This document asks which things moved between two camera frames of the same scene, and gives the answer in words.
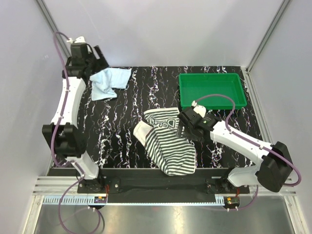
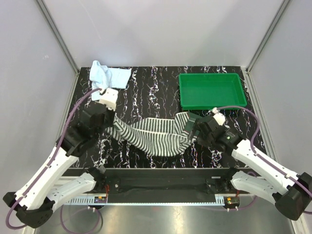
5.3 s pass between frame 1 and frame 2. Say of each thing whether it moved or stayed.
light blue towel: stayed
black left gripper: moved
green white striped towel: moved
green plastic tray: stayed
